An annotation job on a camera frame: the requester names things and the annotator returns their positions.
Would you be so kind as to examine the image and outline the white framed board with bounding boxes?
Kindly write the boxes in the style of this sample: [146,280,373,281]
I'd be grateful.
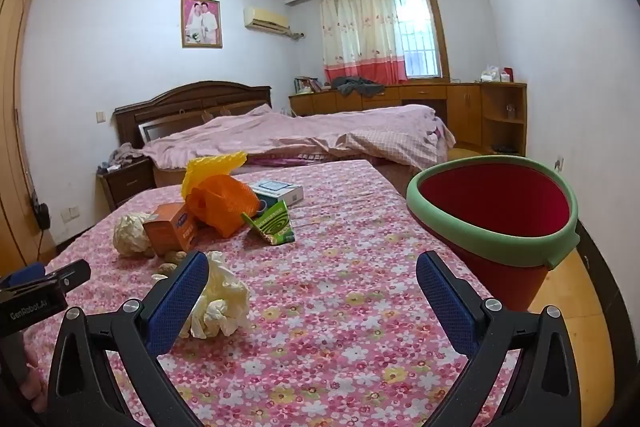
[139,119,173,142]

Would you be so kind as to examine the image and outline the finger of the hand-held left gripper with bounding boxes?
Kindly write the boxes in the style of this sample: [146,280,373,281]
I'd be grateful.
[0,263,47,292]
[44,259,92,295]

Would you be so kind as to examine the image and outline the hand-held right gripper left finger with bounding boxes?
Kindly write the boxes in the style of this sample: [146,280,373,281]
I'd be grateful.
[50,251,210,427]

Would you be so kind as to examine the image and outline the teal and white box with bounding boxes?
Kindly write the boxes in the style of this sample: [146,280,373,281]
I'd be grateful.
[248,179,304,208]

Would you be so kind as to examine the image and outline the dark wooden bed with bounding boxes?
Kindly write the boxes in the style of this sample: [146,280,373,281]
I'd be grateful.
[114,81,456,202]

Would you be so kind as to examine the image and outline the white tissue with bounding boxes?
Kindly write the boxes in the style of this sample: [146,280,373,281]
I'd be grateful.
[113,213,156,256]
[180,251,251,339]

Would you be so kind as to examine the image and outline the window with wooden frame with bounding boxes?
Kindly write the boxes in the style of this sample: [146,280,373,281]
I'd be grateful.
[390,0,451,80]

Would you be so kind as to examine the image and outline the wooden wardrobe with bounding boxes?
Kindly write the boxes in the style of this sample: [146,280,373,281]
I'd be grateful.
[0,0,56,268]

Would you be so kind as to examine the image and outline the dark grey clothes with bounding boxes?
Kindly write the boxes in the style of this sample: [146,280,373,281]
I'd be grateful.
[330,76,386,98]

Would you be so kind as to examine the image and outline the long wooden cabinet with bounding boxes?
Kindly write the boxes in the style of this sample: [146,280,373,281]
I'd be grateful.
[288,82,528,158]

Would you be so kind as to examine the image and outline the wall air conditioner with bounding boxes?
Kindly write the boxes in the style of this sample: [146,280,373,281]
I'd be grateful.
[243,6,291,32]

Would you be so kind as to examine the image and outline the clothes pile on nightstand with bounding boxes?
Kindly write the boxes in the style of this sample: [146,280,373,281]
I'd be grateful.
[97,143,146,172]

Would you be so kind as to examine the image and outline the red bin with green rim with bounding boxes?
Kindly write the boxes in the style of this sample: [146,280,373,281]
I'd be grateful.
[406,155,581,314]

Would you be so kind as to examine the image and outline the yellow foam net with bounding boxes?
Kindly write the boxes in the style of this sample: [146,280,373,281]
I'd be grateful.
[181,151,247,202]

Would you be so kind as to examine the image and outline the floral curtain with red hem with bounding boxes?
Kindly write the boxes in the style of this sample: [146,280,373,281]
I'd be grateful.
[319,0,408,85]

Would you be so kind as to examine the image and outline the purple striped sheet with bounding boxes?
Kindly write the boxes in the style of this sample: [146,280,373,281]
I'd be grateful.
[247,153,323,166]

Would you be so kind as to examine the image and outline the pink floral sheet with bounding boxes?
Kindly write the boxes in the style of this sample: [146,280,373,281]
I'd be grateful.
[22,159,521,427]

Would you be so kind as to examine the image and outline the orange foam net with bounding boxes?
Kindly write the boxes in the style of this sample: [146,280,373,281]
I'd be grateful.
[186,174,261,238]

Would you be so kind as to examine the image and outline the pink blanket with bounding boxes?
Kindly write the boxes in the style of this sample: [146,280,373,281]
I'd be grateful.
[142,103,451,170]

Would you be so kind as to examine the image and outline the orange cloth bag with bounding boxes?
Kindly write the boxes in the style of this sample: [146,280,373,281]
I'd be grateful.
[142,202,200,256]

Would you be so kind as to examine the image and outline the green striped packet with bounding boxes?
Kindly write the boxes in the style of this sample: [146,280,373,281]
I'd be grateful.
[241,199,296,245]

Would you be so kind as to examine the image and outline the dark wooden nightstand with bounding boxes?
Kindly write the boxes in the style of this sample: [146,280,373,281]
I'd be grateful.
[96,155,156,212]

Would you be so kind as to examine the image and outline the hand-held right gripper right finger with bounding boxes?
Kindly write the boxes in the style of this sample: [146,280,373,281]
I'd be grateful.
[416,251,583,427]

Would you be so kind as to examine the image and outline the framed wall photo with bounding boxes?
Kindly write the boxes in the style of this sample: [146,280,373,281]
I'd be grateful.
[180,0,224,49]

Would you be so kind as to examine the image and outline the person's left hand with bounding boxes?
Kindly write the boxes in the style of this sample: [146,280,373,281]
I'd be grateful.
[20,349,49,414]

